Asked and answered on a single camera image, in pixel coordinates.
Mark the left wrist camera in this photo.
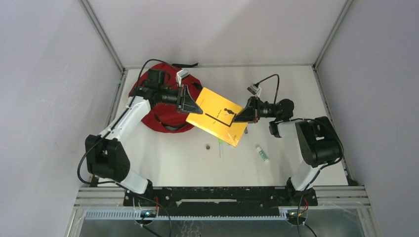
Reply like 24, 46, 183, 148
176, 69, 190, 87

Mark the aluminium frame rail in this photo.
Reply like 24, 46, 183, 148
78, 0, 125, 74

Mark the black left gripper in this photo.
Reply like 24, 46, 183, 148
158, 84, 203, 116

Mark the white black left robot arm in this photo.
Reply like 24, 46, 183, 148
83, 69, 203, 206

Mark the yellow notebook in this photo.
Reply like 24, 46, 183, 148
186, 87, 247, 147

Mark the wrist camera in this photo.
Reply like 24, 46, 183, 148
176, 69, 190, 87
247, 84, 261, 96

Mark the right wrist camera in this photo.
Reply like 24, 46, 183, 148
247, 84, 261, 96

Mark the black right camera cable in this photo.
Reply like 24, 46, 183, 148
254, 74, 281, 105

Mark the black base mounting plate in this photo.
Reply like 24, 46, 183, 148
123, 186, 318, 207

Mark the red student backpack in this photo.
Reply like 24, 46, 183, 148
142, 62, 203, 133

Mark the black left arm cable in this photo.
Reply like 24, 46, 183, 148
77, 59, 172, 237

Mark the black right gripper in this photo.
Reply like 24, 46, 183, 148
232, 95, 279, 123

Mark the green capped white pen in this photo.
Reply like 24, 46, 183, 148
218, 139, 223, 159

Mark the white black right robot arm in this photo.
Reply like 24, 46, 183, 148
233, 96, 344, 205

